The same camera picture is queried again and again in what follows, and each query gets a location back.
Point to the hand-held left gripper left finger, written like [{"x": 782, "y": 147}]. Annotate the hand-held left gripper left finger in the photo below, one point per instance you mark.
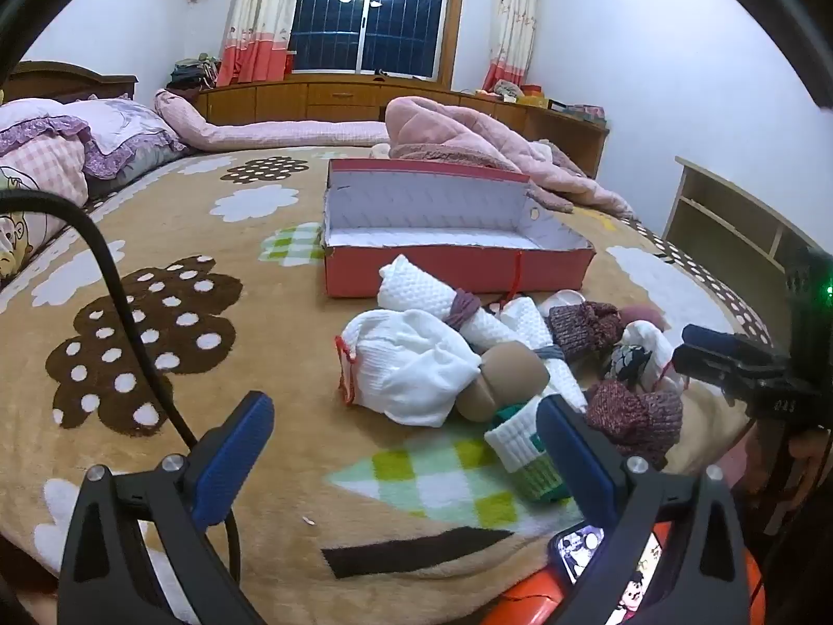
[{"x": 241, "y": 456}]

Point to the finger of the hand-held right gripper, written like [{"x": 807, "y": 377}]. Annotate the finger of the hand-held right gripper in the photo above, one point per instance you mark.
[
  {"x": 729, "y": 374},
  {"x": 716, "y": 340}
]

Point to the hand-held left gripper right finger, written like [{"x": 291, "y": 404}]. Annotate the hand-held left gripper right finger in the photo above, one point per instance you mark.
[{"x": 572, "y": 462}]

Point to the green and white sock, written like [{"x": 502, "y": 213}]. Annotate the green and white sock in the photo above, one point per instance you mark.
[{"x": 520, "y": 449}]

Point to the maroon knit sock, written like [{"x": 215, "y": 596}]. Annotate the maroon knit sock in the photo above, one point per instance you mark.
[
  {"x": 582, "y": 329},
  {"x": 638, "y": 413}
]

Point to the black and white patterned sock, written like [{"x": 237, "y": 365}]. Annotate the black and white patterned sock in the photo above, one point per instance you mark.
[{"x": 634, "y": 358}]

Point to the beige sock ball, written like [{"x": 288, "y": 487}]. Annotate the beige sock ball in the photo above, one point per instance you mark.
[{"x": 507, "y": 374}]

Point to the white waffle towel grey band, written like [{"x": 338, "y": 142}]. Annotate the white waffle towel grey band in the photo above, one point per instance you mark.
[{"x": 527, "y": 325}]

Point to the white sock bundle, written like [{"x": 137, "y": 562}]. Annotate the white sock bundle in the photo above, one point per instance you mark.
[{"x": 410, "y": 364}]

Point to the white waffle towel purple band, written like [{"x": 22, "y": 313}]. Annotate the white waffle towel purple band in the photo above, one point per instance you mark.
[{"x": 416, "y": 286}]

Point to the red cardboard shoe box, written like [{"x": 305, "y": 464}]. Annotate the red cardboard shoe box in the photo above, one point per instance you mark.
[{"x": 416, "y": 267}]

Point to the person's right hand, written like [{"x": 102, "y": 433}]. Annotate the person's right hand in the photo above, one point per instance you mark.
[{"x": 810, "y": 452}]

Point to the light wooden shelf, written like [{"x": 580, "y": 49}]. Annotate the light wooden shelf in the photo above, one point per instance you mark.
[{"x": 722, "y": 221}]

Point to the orange cartoon printed object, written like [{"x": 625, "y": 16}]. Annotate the orange cartoon printed object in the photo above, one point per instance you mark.
[{"x": 533, "y": 602}]

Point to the tan flower printed blanket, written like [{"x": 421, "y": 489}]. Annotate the tan flower printed blanket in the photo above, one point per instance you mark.
[{"x": 195, "y": 208}]

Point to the stack of flat boxes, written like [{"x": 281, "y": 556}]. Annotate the stack of flat boxes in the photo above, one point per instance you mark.
[{"x": 579, "y": 109}]

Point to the clutter of small bags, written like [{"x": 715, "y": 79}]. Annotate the clutter of small bags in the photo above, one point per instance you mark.
[{"x": 517, "y": 91}]

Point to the pink fleece robe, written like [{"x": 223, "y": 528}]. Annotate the pink fleece robe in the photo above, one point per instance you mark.
[{"x": 468, "y": 137}]

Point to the pink checkered rolled quilt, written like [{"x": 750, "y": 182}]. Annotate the pink checkered rolled quilt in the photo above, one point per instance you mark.
[{"x": 260, "y": 130}]

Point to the pink checkered cartoon pillow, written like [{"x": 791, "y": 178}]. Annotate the pink checkered cartoon pillow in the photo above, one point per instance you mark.
[{"x": 39, "y": 189}]

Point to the cream cloth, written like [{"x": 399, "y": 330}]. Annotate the cream cloth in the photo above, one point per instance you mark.
[{"x": 381, "y": 150}]

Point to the purple frilled pillow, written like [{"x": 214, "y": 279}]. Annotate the purple frilled pillow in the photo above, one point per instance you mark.
[{"x": 123, "y": 137}]

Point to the long wooden cabinet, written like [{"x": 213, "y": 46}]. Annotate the long wooden cabinet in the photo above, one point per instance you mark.
[{"x": 312, "y": 101}]

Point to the cream and red curtain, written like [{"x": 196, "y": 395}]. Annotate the cream and red curtain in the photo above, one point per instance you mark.
[
  {"x": 511, "y": 32},
  {"x": 260, "y": 19}
]

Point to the pile of dark clothes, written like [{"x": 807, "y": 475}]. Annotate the pile of dark clothes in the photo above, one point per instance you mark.
[{"x": 189, "y": 71}]

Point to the wooden headboard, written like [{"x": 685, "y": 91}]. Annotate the wooden headboard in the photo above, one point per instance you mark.
[{"x": 65, "y": 78}]

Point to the dark window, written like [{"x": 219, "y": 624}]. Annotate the dark window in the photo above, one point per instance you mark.
[{"x": 371, "y": 13}]

